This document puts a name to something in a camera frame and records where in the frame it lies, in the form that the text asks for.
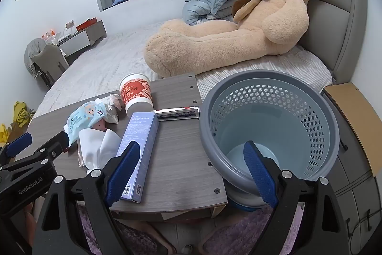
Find black cable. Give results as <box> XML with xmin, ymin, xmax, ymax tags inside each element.
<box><xmin>346</xmin><ymin>209</ymin><xmax>382</xmax><ymax>244</ymax></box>

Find white and grey desk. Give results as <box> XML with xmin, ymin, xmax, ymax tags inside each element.
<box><xmin>58</xmin><ymin>20</ymin><xmax>107</xmax><ymax>57</ymax></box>

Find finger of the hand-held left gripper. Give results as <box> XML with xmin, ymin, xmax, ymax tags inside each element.
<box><xmin>0</xmin><ymin>131</ymin><xmax>70</xmax><ymax>174</ymax></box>
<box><xmin>0</xmin><ymin>132</ymin><xmax>33</xmax><ymax>167</ymax></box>

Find grey clothes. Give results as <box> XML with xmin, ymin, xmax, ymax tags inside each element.
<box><xmin>24</xmin><ymin>38</ymin><xmax>50</xmax><ymax>78</ymax></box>

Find yellow plastic bag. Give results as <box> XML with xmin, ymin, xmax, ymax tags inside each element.
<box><xmin>0</xmin><ymin>101</ymin><xmax>36</xmax><ymax>144</ymax></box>

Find red and white paper cup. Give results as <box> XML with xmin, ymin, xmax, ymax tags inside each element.
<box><xmin>119</xmin><ymin>73</ymin><xmax>154</xmax><ymax>118</ymax></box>

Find large beige teddy bear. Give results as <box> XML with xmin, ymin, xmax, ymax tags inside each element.
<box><xmin>144</xmin><ymin>0</ymin><xmax>317</xmax><ymax>78</ymax></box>

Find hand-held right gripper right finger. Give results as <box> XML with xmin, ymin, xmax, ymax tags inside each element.
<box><xmin>243</xmin><ymin>140</ymin><xmax>350</xmax><ymax>255</ymax></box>

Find white tissue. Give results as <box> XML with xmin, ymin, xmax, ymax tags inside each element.
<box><xmin>78</xmin><ymin>128</ymin><xmax>123</xmax><ymax>170</ymax></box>

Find grey-blue perforated plastic basket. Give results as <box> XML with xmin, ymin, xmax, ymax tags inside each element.
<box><xmin>199</xmin><ymin>70</ymin><xmax>341</xmax><ymax>212</ymax></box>

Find lilac-blue carton box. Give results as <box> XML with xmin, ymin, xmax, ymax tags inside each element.
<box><xmin>116</xmin><ymin>112</ymin><xmax>159</xmax><ymax>203</ymax></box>

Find pink slipper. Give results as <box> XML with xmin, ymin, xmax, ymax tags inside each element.
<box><xmin>197</xmin><ymin>227</ymin><xmax>229</xmax><ymax>255</ymax></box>
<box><xmin>140</xmin><ymin>223</ymin><xmax>177</xmax><ymax>255</ymax></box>

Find grey chair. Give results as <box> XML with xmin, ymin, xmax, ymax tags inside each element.
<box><xmin>32</xmin><ymin>44</ymin><xmax>70</xmax><ymax>88</ymax></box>

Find blue wet wipes packet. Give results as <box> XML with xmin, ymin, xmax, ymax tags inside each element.
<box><xmin>63</xmin><ymin>98</ymin><xmax>111</xmax><ymax>148</ymax></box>

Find grey drawer cabinet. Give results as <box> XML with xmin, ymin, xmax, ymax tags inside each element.
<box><xmin>321</xmin><ymin>89</ymin><xmax>382</xmax><ymax>255</ymax></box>

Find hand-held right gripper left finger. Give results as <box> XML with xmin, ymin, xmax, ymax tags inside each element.
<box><xmin>32</xmin><ymin>140</ymin><xmax>141</xmax><ymax>255</ymax></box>

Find grey upholstered bed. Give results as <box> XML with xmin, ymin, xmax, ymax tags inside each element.
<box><xmin>31</xmin><ymin>0</ymin><xmax>368</xmax><ymax>119</ymax></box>

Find flat white and red box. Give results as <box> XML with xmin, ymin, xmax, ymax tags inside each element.
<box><xmin>151</xmin><ymin>106</ymin><xmax>200</xmax><ymax>122</ymax></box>

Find folded grey-blue duvet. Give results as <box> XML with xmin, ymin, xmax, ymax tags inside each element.
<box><xmin>182</xmin><ymin>0</ymin><xmax>239</xmax><ymax>26</ymax></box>

